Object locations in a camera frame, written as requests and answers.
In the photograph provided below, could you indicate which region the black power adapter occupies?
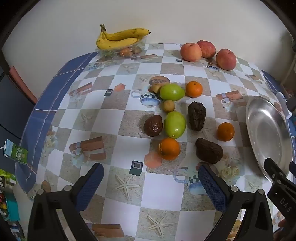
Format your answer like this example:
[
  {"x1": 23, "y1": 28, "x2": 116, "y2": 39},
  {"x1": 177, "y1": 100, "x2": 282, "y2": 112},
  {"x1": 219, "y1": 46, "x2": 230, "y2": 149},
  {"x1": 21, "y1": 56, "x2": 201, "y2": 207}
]
[{"x1": 285, "y1": 96, "x2": 296, "y2": 116}]

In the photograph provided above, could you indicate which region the orange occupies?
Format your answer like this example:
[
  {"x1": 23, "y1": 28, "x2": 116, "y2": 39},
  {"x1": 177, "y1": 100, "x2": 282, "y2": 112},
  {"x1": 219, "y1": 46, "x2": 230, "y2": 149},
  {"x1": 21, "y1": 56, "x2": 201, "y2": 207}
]
[
  {"x1": 185, "y1": 81, "x2": 203, "y2": 98},
  {"x1": 217, "y1": 122, "x2": 235, "y2": 142},
  {"x1": 159, "y1": 137, "x2": 180, "y2": 161}
]

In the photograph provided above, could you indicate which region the elongated dark avocado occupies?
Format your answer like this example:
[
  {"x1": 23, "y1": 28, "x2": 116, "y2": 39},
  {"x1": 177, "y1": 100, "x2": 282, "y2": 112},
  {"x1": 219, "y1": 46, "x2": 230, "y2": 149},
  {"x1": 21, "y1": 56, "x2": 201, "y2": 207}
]
[{"x1": 187, "y1": 101, "x2": 206, "y2": 131}]

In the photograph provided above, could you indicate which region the green guava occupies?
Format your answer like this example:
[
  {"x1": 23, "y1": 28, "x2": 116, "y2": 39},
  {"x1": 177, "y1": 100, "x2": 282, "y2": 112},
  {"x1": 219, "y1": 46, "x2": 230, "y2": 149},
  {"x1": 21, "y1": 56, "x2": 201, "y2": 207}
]
[
  {"x1": 164, "y1": 111, "x2": 186, "y2": 139},
  {"x1": 159, "y1": 83, "x2": 186, "y2": 101}
]

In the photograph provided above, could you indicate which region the steel bowl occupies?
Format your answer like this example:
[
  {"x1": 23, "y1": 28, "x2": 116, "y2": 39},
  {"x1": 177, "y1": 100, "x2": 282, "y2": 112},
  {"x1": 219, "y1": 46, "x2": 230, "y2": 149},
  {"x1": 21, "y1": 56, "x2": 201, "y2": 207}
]
[{"x1": 245, "y1": 96, "x2": 296, "y2": 183}]

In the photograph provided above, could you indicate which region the round dark avocado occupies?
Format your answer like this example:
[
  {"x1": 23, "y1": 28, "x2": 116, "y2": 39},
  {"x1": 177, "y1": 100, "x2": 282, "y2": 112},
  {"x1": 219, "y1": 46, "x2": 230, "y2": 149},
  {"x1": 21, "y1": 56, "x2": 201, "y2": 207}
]
[{"x1": 144, "y1": 115, "x2": 163, "y2": 137}]

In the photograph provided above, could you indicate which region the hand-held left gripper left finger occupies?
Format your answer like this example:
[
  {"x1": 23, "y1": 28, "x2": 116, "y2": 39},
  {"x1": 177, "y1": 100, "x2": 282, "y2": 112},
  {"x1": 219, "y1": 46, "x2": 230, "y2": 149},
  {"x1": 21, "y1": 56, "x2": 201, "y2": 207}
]
[{"x1": 27, "y1": 162, "x2": 104, "y2": 241}]

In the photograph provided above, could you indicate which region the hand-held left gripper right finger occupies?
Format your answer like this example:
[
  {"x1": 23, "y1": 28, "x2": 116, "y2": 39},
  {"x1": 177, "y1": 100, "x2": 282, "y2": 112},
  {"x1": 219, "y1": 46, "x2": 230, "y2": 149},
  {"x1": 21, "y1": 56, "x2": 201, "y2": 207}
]
[{"x1": 198, "y1": 162, "x2": 274, "y2": 241}]

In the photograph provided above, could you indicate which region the large dark avocado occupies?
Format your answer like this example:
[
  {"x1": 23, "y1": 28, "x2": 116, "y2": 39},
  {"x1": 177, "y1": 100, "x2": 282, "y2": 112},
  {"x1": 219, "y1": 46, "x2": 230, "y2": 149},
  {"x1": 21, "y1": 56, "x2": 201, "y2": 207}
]
[{"x1": 195, "y1": 138, "x2": 224, "y2": 164}]

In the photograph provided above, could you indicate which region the red apple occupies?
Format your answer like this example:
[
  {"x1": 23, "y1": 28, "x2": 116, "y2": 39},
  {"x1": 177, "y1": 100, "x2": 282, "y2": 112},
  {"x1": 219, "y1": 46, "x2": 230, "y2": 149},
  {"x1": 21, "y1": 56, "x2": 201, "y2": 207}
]
[
  {"x1": 216, "y1": 49, "x2": 237, "y2": 71},
  {"x1": 180, "y1": 43, "x2": 202, "y2": 62},
  {"x1": 196, "y1": 40, "x2": 216, "y2": 58}
]

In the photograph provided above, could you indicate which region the green drink carton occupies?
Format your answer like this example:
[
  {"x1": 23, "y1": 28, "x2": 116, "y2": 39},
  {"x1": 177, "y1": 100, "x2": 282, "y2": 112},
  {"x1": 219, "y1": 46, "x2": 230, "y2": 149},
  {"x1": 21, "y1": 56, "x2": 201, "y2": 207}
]
[{"x1": 4, "y1": 139, "x2": 29, "y2": 165}]

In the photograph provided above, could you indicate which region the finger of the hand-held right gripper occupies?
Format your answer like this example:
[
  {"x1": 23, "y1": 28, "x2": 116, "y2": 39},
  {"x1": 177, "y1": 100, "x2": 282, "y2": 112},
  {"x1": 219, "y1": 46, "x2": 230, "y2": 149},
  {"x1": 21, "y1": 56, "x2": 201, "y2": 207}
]
[{"x1": 264, "y1": 158, "x2": 296, "y2": 224}]

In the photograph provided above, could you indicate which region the clear plastic fruit container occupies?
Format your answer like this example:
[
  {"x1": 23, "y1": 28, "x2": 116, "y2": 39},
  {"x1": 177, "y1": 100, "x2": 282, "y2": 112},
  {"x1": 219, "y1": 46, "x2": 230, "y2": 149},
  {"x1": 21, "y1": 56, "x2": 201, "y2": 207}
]
[{"x1": 96, "y1": 37, "x2": 147, "y2": 59}]

